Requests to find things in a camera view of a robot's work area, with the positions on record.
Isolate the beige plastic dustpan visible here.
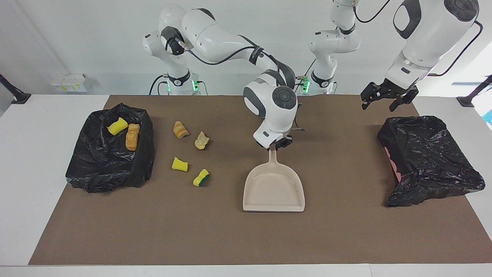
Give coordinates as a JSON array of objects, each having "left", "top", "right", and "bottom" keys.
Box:
[{"left": 243, "top": 148, "right": 306, "bottom": 212}]

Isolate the orange striped croissant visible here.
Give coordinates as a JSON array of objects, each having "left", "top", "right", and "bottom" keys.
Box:
[{"left": 173, "top": 121, "right": 190, "bottom": 139}]

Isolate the black bag lined pink bin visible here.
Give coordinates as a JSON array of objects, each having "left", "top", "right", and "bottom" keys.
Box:
[{"left": 377, "top": 115, "right": 486, "bottom": 208}]

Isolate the brown table mat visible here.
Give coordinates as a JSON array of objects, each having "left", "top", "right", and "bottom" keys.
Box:
[{"left": 28, "top": 95, "right": 492, "bottom": 265}]

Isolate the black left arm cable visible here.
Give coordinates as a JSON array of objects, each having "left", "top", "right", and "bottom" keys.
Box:
[{"left": 352, "top": 0, "right": 483, "bottom": 77}]

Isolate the black camera stand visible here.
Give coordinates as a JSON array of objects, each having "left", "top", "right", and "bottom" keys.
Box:
[
  {"left": 0, "top": 74, "right": 32, "bottom": 105},
  {"left": 456, "top": 75, "right": 492, "bottom": 108}
]

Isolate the black base cable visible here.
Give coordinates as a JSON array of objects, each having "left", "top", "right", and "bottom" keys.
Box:
[{"left": 149, "top": 75, "right": 170, "bottom": 95}]

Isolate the white wall box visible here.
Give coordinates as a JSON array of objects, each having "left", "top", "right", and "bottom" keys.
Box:
[{"left": 51, "top": 73, "right": 93, "bottom": 93}]

